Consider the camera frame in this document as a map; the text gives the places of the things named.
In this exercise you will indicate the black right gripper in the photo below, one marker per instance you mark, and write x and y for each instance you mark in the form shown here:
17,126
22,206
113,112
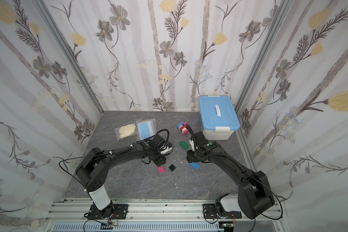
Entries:
196,139

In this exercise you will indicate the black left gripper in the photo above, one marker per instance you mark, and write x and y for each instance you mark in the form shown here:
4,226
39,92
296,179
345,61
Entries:
157,152

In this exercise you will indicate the green lego brick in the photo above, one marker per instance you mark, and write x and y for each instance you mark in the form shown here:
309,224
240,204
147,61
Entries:
184,145

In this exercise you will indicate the blue lego brick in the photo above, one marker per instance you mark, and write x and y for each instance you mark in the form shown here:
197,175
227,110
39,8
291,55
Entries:
196,166
180,125

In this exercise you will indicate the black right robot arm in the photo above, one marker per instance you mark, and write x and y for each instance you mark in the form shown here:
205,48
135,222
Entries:
254,192

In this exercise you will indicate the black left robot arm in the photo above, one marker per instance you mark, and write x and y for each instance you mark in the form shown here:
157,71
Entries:
155,143

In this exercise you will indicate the pink lego brick bottom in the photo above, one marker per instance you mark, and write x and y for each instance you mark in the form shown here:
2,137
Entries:
161,169

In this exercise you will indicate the black lego brick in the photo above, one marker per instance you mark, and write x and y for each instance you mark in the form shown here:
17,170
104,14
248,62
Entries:
172,167

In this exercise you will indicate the bagged blue face mask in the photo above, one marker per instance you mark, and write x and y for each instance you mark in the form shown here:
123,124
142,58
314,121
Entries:
146,128

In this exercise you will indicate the bagged cream gloves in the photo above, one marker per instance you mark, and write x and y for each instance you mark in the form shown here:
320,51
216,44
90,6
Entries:
125,131

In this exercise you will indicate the blue lid storage box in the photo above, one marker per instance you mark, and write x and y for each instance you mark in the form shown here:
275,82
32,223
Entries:
218,117

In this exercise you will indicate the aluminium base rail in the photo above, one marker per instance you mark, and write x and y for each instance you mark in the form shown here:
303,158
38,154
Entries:
154,216

